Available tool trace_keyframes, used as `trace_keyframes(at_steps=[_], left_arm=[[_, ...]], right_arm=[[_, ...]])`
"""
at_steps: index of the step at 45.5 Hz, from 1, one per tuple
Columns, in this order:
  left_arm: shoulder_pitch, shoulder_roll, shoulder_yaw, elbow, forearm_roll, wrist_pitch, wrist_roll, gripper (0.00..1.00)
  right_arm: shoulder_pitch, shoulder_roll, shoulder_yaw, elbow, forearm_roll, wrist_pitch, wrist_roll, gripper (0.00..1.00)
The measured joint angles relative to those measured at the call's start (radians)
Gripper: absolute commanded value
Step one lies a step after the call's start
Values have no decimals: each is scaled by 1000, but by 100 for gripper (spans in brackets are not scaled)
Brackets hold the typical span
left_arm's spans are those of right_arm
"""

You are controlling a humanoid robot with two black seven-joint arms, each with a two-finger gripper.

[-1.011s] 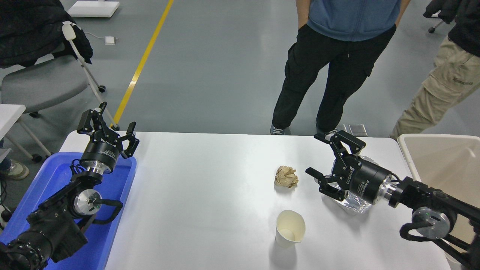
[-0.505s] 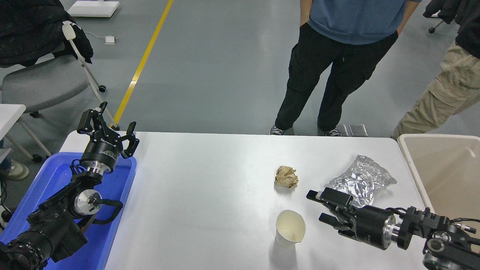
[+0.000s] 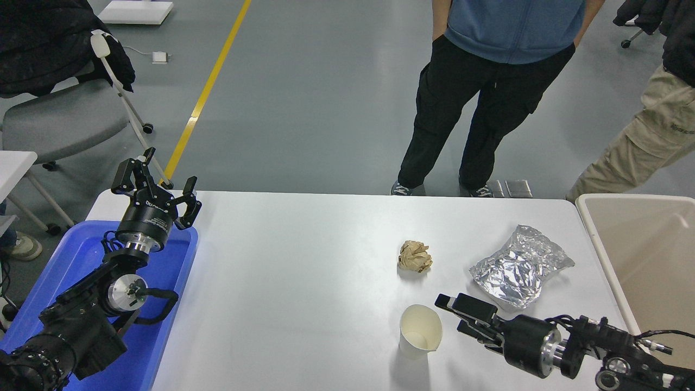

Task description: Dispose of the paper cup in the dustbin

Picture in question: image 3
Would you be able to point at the crumpled tan paper ball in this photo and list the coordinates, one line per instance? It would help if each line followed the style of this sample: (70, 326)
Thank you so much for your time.
(415, 256)

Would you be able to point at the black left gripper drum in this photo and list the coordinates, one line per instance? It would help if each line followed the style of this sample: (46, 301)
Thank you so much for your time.
(149, 217)

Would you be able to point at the person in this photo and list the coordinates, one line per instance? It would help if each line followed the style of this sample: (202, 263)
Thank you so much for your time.
(651, 136)
(488, 81)

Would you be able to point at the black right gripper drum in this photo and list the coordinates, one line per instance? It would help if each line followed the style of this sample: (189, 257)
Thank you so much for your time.
(524, 345)

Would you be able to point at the large pale bin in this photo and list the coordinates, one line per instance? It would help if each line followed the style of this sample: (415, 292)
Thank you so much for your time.
(640, 255)

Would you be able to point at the black jacket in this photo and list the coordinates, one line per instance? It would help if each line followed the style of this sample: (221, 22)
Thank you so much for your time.
(43, 43)

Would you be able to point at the small white table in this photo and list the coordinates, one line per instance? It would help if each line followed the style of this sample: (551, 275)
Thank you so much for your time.
(13, 165)

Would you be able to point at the office chair wheel base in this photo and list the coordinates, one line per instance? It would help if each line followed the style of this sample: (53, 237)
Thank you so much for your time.
(630, 38)

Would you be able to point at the crumpled silver foil tray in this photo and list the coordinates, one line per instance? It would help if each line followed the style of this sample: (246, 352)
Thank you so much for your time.
(516, 269)

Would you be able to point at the white paper cup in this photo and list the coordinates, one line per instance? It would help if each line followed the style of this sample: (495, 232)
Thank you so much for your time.
(421, 331)

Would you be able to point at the blue plastic tray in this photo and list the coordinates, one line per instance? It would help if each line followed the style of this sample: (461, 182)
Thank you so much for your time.
(179, 260)

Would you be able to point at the grey office chair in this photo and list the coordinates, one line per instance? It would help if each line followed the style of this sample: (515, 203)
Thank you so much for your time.
(59, 119)

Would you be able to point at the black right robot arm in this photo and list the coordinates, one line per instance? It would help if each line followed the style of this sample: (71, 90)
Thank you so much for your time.
(597, 336)

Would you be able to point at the person's shoe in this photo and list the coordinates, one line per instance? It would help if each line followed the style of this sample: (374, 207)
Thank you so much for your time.
(24, 247)

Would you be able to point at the white flat board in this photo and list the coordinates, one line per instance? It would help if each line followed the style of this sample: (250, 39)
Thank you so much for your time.
(136, 11)

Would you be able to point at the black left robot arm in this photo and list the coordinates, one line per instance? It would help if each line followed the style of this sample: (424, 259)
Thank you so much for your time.
(76, 326)

